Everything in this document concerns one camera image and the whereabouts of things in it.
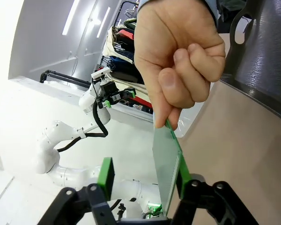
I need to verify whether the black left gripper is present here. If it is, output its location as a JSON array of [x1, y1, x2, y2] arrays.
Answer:
[[98, 81, 137, 110]]

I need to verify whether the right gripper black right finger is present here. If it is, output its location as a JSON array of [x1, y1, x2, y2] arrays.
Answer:
[[170, 164, 259, 225]]

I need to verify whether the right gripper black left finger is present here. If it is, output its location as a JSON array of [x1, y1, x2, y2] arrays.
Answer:
[[37, 156, 123, 225]]

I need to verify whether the green PCB board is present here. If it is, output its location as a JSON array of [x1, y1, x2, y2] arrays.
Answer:
[[152, 118, 191, 218]]

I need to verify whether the black plastic tray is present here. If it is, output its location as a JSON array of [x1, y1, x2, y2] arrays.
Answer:
[[219, 0, 281, 122]]

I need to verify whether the person's right hand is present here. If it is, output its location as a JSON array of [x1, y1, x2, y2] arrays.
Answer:
[[133, 0, 227, 129]]

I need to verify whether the clear plastic box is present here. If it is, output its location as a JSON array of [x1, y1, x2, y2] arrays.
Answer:
[[175, 100, 203, 139]]

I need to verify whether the cream hanging garment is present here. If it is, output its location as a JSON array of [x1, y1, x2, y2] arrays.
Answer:
[[102, 25, 134, 71]]

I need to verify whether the black pipe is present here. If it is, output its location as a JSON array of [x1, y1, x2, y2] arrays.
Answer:
[[39, 69, 92, 88]]

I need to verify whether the red hanging shirt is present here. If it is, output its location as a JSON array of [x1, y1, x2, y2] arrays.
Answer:
[[118, 28, 135, 40]]

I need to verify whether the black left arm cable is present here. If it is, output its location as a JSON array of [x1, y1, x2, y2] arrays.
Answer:
[[56, 100, 109, 153]]

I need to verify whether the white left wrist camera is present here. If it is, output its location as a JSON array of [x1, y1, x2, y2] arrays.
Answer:
[[90, 66, 111, 82]]

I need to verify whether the black clothes rack frame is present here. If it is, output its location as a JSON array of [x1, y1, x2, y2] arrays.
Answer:
[[116, 0, 142, 31]]

